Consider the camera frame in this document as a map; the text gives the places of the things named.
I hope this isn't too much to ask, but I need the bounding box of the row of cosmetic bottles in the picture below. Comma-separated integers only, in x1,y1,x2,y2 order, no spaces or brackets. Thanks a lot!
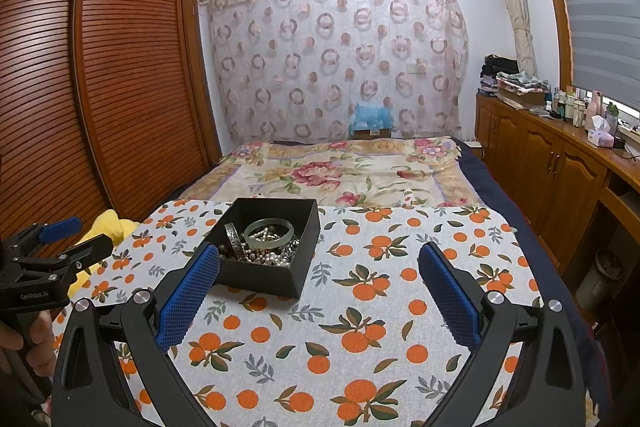
547,88,588,125

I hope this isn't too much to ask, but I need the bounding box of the grey trash bin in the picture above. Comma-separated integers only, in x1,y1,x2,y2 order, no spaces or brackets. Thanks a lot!
575,248,624,313

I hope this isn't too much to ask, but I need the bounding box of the navy bed sheet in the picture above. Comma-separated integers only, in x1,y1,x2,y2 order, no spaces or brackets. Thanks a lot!
457,139,601,358

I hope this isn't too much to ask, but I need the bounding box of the floral blanket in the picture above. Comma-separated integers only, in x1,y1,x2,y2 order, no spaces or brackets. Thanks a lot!
177,137,483,210

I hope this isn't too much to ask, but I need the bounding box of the person's left hand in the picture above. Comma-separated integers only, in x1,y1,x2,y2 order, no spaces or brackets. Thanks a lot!
0,311,59,376

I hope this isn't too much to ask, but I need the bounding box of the black jewelry box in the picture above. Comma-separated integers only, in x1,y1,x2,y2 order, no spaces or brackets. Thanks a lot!
202,197,322,300

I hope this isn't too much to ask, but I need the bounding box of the wooden side cabinet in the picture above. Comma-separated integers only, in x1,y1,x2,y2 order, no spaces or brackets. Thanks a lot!
474,92,640,278

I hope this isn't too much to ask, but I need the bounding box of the silver bangle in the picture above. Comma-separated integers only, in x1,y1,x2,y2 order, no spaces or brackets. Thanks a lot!
223,222,244,255

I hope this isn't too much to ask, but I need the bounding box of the yellow plush toy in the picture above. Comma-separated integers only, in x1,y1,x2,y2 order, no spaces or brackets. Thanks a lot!
67,209,141,298

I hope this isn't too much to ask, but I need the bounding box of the pink tissue box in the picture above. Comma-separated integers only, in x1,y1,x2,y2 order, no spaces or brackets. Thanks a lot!
587,116,616,148

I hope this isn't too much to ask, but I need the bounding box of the orange fruit print cloth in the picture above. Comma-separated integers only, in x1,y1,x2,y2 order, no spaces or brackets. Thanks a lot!
50,199,593,427

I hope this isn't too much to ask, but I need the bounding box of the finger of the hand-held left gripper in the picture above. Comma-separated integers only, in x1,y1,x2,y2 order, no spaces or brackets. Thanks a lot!
10,233,116,282
6,216,84,254

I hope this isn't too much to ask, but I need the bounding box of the pink bottle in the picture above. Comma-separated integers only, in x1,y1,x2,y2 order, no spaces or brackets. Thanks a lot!
585,92,603,130

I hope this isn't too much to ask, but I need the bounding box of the circle pattern sheer curtain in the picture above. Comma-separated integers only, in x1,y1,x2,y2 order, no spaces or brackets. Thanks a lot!
200,0,471,145

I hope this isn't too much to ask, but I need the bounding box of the grey window blind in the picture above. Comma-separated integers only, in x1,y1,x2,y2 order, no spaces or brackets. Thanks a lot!
542,0,640,118

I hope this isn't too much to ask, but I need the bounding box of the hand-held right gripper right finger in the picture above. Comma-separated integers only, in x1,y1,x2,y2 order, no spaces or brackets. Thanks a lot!
416,241,589,427

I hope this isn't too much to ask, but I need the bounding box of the blue plastic bag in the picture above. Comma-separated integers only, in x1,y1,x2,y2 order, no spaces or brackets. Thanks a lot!
350,103,393,130

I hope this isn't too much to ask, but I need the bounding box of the pile of patterned folded cloths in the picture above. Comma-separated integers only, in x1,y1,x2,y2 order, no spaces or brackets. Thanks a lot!
496,72,551,108

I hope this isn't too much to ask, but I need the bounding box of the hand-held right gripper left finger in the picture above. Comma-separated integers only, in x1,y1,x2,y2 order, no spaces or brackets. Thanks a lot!
51,242,222,427

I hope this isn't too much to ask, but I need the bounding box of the green jade bangle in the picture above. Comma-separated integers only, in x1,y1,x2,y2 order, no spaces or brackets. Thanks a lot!
243,217,295,249

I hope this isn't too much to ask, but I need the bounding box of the wooden slatted wardrobe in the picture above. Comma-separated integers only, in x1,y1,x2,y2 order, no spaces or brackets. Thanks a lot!
0,0,223,240

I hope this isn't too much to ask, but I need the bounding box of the stack of dark folded clothes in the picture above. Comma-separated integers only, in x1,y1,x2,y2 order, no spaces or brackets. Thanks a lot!
480,54,521,88

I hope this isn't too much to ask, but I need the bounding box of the pearl necklace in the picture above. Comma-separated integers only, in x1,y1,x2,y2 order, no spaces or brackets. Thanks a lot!
245,227,298,268

